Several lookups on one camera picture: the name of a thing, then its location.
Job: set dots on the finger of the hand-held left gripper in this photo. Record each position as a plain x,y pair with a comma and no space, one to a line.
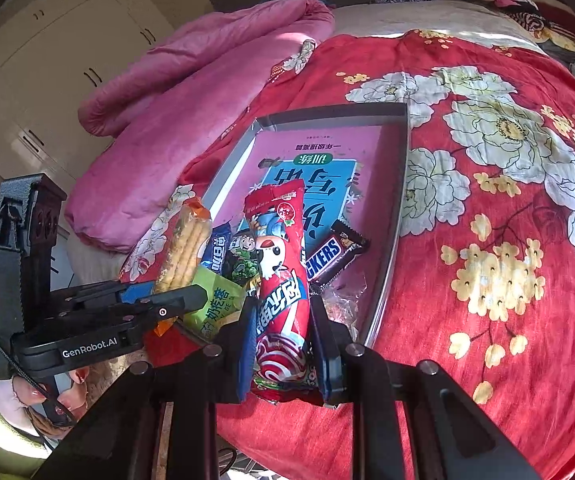
167,307
137,291

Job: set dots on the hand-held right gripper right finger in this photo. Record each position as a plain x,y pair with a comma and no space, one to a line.
320,355

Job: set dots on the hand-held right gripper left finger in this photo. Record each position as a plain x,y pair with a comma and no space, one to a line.
245,350

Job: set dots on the clear crinkled snack packet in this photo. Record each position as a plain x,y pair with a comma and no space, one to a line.
342,305

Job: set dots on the orange cracker packet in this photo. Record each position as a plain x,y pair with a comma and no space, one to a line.
182,250

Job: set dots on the red long snack packet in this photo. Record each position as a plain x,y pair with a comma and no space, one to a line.
280,285

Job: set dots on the blue cookie packet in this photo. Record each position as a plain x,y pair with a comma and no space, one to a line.
216,250

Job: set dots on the green pea snack packet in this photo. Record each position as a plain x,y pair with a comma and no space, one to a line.
241,257

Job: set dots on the brown chocolate bar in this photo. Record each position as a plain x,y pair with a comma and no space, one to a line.
337,255

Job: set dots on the shallow grey cardboard box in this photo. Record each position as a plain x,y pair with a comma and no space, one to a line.
392,185

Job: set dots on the person's left hand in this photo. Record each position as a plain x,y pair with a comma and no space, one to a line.
22,397

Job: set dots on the red floral blanket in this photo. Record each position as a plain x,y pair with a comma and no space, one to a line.
467,360

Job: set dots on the pink quilt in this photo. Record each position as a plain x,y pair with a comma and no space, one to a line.
167,110

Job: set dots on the white wardrobe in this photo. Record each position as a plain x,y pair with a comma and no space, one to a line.
42,60

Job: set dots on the pink children's book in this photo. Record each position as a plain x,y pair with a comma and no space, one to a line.
317,150

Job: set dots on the beige bed sheet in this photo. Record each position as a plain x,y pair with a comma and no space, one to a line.
417,17

